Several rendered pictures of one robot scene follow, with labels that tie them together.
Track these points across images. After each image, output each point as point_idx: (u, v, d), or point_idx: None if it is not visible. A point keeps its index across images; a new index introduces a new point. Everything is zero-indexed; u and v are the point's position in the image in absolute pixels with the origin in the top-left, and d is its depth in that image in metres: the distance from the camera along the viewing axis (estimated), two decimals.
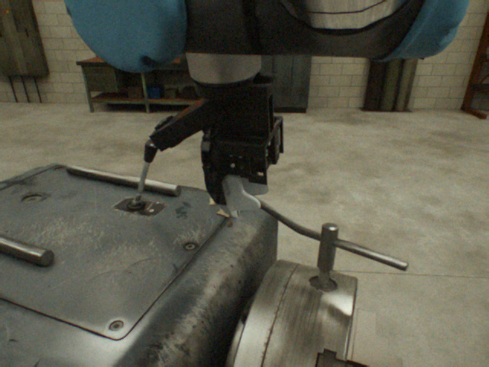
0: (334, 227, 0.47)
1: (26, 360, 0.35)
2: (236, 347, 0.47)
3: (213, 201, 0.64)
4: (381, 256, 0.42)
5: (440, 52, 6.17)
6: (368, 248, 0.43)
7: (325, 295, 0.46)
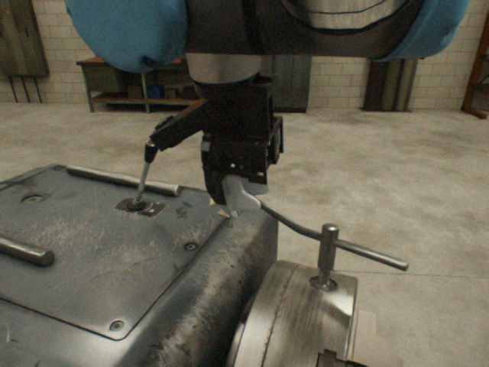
0: (334, 228, 0.47)
1: (27, 360, 0.35)
2: (236, 347, 0.47)
3: (213, 201, 0.64)
4: (381, 256, 0.42)
5: (440, 52, 6.17)
6: (368, 248, 0.43)
7: (325, 295, 0.46)
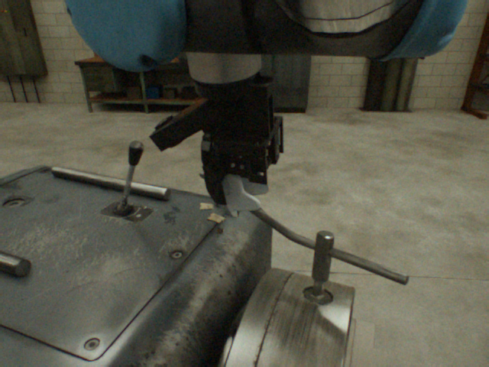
0: (329, 235, 0.44)
1: None
2: (225, 364, 0.44)
3: (203, 206, 0.61)
4: (380, 268, 0.38)
5: (440, 52, 6.14)
6: (366, 259, 0.40)
7: (319, 308, 0.43)
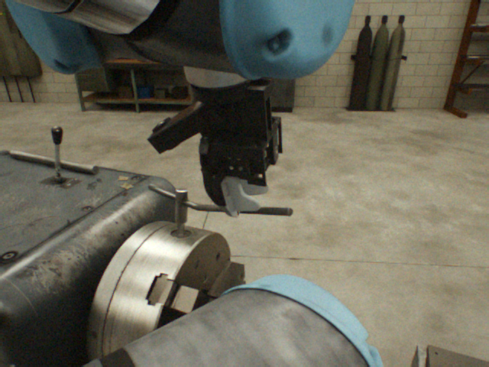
0: (176, 193, 0.61)
1: None
2: None
3: (121, 178, 0.80)
4: (160, 187, 0.67)
5: (422, 53, 6.33)
6: (163, 189, 0.65)
7: (176, 240, 0.61)
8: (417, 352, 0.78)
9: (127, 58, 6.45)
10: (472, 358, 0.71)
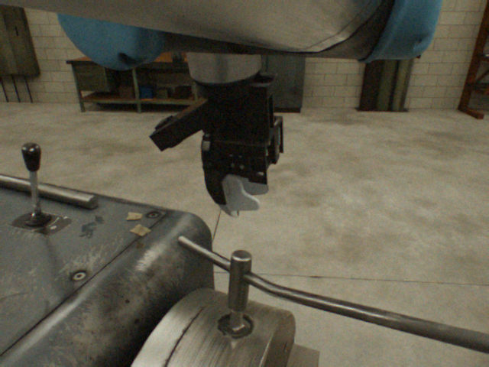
0: (234, 263, 0.35)
1: None
2: None
3: (131, 215, 0.55)
4: (199, 244, 0.41)
5: (436, 51, 6.08)
6: (205, 249, 0.39)
7: (231, 343, 0.36)
8: None
9: None
10: None
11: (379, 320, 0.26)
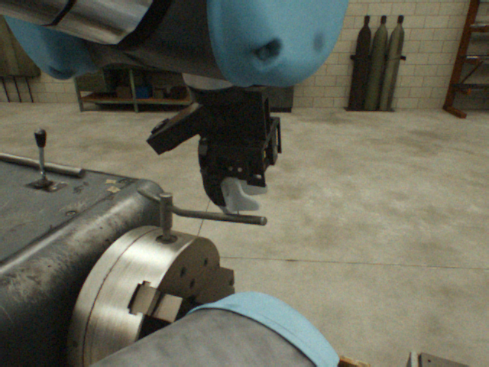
0: (160, 198, 0.59)
1: None
2: None
3: (108, 181, 0.79)
4: (148, 192, 0.66)
5: (422, 53, 6.32)
6: (150, 193, 0.64)
7: (160, 246, 0.60)
8: (410, 358, 0.76)
9: None
10: (466, 365, 0.69)
11: (216, 217, 0.49)
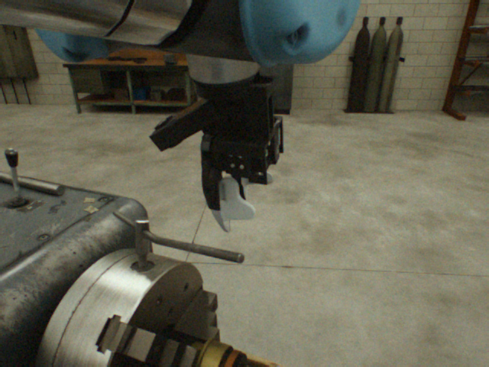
0: (136, 224, 0.56)
1: None
2: None
3: (87, 199, 0.76)
4: (124, 214, 0.62)
5: (420, 55, 6.29)
6: (127, 217, 0.61)
7: (135, 274, 0.57)
8: None
9: (124, 60, 6.40)
10: None
11: (192, 249, 0.46)
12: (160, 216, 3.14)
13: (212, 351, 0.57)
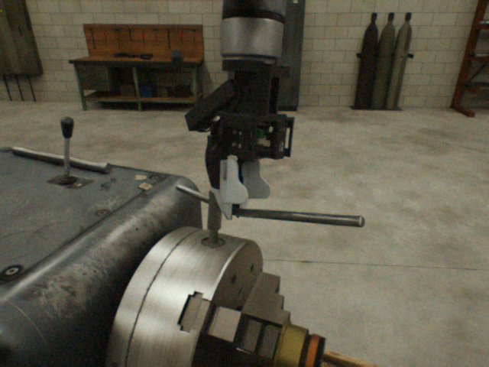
0: (210, 195, 0.51)
1: None
2: None
3: (138, 177, 0.71)
4: (190, 188, 0.58)
5: (429, 51, 6.24)
6: (194, 190, 0.56)
7: (209, 250, 0.52)
8: None
9: (130, 56, 6.36)
10: None
11: (289, 216, 0.42)
12: None
13: (292, 334, 0.52)
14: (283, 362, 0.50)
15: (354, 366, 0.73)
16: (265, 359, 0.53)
